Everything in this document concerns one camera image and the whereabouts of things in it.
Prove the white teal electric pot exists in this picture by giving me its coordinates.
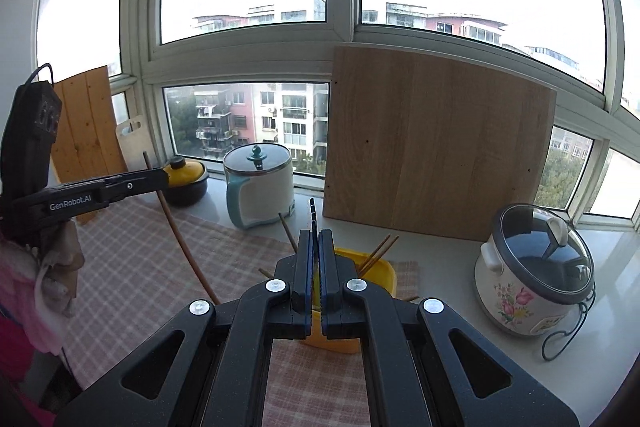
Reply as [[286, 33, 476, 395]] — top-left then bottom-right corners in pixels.
[[223, 144, 297, 231]]

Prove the yellow plastic container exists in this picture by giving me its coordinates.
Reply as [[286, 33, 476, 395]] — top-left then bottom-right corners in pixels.
[[299, 247, 399, 356]]

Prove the large light wooden board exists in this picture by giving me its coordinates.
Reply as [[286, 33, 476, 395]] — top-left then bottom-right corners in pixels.
[[321, 45, 558, 244]]

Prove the pine plank panel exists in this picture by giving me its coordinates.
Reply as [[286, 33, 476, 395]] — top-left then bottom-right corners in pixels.
[[49, 65, 129, 226]]

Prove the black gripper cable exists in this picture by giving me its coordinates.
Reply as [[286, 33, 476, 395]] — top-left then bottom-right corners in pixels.
[[24, 62, 55, 84]]

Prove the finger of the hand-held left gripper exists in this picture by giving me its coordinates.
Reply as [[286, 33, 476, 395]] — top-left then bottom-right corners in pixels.
[[97, 167, 171, 204]]

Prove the black power cable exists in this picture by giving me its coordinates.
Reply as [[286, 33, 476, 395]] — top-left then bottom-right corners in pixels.
[[542, 284, 599, 362]]

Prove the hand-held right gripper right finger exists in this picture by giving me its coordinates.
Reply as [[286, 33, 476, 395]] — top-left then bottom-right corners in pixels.
[[319, 229, 581, 427]]

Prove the person's magenta garment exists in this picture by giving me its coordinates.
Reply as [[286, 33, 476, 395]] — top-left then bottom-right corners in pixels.
[[0, 312, 57, 427]]

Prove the dark casserole pot yellow lid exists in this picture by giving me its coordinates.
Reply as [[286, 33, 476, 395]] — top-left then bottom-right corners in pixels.
[[161, 158, 210, 207]]

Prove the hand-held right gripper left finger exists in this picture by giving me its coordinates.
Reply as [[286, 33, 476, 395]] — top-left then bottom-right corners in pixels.
[[54, 229, 315, 427]]

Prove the pink plaid cloth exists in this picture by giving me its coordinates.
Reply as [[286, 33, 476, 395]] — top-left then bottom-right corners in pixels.
[[59, 196, 421, 427]]

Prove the white cutting board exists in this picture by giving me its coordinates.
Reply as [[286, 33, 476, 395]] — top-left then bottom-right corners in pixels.
[[115, 114, 152, 172]]

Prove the floral white slow cooker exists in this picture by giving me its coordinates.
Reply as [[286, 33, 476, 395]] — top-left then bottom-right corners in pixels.
[[474, 202, 597, 339]]

